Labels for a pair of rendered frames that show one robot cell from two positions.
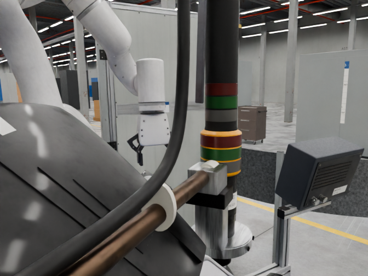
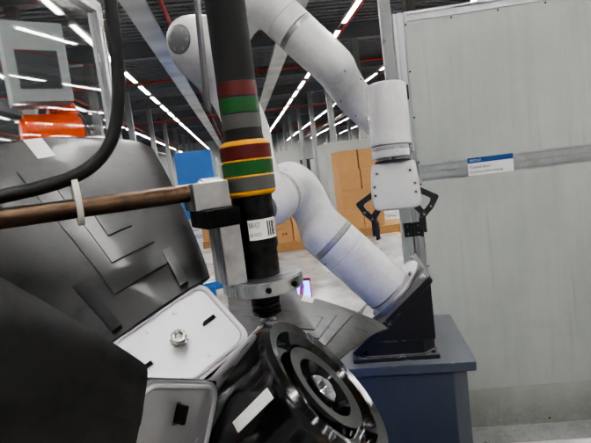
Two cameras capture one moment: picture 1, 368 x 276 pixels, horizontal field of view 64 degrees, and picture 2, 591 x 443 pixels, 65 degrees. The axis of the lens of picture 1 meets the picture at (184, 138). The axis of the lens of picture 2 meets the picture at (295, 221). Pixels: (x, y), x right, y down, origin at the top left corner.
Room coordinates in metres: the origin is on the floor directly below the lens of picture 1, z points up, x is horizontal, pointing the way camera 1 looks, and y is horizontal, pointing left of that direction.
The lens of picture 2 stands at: (0.01, -0.30, 1.37)
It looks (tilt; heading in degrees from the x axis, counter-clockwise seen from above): 6 degrees down; 36
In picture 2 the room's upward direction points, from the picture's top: 7 degrees counter-clockwise
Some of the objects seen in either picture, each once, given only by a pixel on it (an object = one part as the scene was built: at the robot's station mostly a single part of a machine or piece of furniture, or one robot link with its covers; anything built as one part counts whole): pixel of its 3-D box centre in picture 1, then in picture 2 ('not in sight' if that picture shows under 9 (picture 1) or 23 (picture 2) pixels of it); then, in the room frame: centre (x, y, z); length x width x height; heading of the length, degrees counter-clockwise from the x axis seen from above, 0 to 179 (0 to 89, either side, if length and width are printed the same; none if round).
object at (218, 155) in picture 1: (220, 150); (247, 168); (0.31, -0.04, 1.38); 0.04 x 0.04 x 0.01
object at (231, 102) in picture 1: (220, 102); (239, 106); (0.31, -0.04, 1.43); 0.03 x 0.03 x 0.01
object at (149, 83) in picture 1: (150, 81); (387, 114); (0.94, 0.10, 1.46); 0.09 x 0.08 x 0.13; 33
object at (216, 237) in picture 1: (217, 203); (245, 235); (0.30, -0.03, 1.32); 0.09 x 0.07 x 0.10; 155
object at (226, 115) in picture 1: (220, 114); (241, 122); (0.31, -0.04, 1.41); 0.03 x 0.03 x 0.01
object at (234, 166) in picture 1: (220, 162); (249, 183); (0.31, -0.04, 1.36); 0.04 x 0.04 x 0.01
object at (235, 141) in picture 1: (220, 138); (245, 153); (0.31, -0.04, 1.39); 0.04 x 0.04 x 0.01
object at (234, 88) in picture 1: (221, 88); (237, 90); (0.31, -0.04, 1.44); 0.03 x 0.03 x 0.01
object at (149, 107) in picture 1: (153, 107); (392, 153); (0.93, 0.10, 1.38); 0.09 x 0.08 x 0.03; 111
